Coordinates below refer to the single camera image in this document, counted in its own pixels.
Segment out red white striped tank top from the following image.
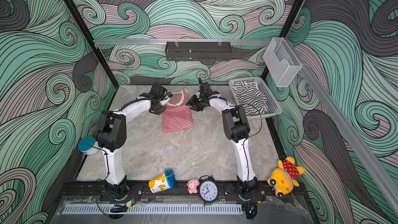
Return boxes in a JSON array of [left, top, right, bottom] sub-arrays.
[[162, 88, 193, 133]]

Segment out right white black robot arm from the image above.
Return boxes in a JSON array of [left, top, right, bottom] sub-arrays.
[[186, 79, 258, 200]]

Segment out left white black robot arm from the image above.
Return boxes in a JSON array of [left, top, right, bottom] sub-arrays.
[[94, 85, 173, 200]]

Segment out black white zebra tank top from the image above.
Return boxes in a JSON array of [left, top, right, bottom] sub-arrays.
[[232, 81, 268, 116]]

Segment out grey plastic laundry basket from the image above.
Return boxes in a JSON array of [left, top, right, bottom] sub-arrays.
[[229, 77, 283, 119]]

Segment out pink plush toy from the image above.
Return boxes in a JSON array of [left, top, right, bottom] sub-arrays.
[[186, 177, 200, 195]]

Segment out yellow blue snack cup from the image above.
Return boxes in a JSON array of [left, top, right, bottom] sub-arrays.
[[148, 169, 176, 194]]

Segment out teal lidded white cup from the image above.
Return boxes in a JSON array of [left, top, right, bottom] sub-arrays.
[[78, 136, 99, 156]]

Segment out black alarm clock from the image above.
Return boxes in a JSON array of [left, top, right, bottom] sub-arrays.
[[198, 175, 220, 206]]

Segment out yellow plush toy red shirt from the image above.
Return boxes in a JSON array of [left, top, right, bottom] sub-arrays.
[[267, 156, 305, 198]]

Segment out black metal wall shelf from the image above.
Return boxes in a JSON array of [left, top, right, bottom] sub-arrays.
[[165, 41, 232, 62]]

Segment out aluminium back wall rail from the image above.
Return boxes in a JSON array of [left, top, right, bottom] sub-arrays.
[[93, 38, 271, 46]]

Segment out aluminium wall rail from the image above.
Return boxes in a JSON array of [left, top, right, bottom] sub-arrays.
[[287, 41, 398, 224], [93, 38, 271, 46]]

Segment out clear plastic wall bin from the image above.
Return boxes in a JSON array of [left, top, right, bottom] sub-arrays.
[[263, 37, 302, 88]]

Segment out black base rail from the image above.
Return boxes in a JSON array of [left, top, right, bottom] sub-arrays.
[[58, 179, 308, 203]]

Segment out white slotted cable duct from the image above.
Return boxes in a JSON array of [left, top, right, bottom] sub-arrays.
[[61, 203, 243, 215]]

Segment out aluminium right wall rail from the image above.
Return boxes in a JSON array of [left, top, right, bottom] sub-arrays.
[[287, 41, 398, 224]]

